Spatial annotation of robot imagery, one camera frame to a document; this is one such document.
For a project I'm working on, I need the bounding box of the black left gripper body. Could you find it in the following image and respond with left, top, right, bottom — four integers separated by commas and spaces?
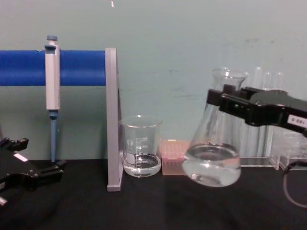
0, 149, 33, 192

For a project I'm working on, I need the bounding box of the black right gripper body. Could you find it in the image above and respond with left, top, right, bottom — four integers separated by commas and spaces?
249, 90, 307, 138

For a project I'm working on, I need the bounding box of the clear glass conical flask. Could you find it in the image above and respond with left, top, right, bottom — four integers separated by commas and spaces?
182, 68, 248, 188

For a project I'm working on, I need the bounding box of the clear glass test tube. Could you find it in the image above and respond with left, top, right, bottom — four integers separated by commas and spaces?
263, 71, 273, 154
253, 66, 264, 156
274, 71, 284, 92

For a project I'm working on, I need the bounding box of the clear plastic rack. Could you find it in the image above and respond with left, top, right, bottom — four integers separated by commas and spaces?
273, 129, 307, 169

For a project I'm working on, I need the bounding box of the clear acrylic test tube rack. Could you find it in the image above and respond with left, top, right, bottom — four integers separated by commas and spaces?
238, 124, 282, 171

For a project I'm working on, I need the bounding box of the grey and blue pipette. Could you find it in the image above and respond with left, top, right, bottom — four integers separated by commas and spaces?
44, 35, 61, 162

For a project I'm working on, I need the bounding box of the pink pipette tip box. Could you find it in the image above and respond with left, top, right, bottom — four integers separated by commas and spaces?
161, 139, 191, 176

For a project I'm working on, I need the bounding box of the grey pipette stand, blue bar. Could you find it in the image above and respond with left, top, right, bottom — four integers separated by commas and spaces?
0, 47, 123, 193

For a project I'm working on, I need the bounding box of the clear glass beaker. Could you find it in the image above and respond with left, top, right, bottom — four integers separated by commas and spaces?
118, 115, 164, 178

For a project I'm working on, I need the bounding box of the black table cloth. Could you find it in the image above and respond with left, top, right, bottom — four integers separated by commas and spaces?
0, 157, 307, 230

